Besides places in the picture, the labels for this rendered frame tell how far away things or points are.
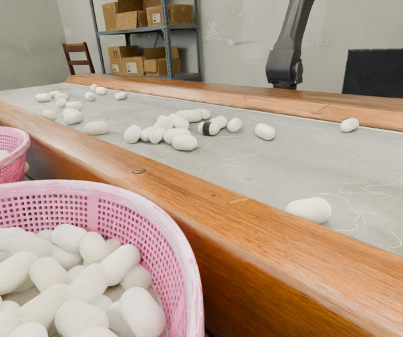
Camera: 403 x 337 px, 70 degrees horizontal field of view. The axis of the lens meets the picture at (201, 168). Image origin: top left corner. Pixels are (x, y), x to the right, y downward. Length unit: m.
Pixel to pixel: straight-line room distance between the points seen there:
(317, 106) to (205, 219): 0.37
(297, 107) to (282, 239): 0.38
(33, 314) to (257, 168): 0.23
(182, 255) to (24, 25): 4.90
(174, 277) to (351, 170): 0.22
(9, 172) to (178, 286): 0.26
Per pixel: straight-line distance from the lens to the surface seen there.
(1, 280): 0.22
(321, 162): 0.34
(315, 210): 0.22
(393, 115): 0.49
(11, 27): 4.95
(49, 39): 5.12
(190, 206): 0.20
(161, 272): 0.19
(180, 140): 0.37
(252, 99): 0.59
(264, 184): 0.28
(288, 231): 0.18
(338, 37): 2.45
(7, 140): 0.50
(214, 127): 0.42
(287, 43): 0.82
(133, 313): 0.17
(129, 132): 0.41
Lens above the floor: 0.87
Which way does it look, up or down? 24 degrees down
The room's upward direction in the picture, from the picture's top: 3 degrees counter-clockwise
